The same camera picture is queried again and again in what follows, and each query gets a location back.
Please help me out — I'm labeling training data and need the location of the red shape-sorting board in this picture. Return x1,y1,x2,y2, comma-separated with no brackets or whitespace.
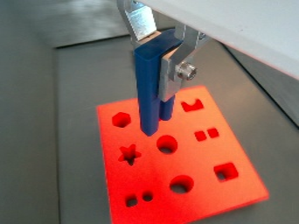
97,86,268,224

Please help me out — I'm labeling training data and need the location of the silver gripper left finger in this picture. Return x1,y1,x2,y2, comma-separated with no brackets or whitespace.
116,0,160,48

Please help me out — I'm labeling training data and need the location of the blue square-circle peg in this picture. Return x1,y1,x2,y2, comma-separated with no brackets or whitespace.
134,29,182,136

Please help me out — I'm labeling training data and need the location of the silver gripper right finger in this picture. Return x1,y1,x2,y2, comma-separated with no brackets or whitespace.
159,24,211,102

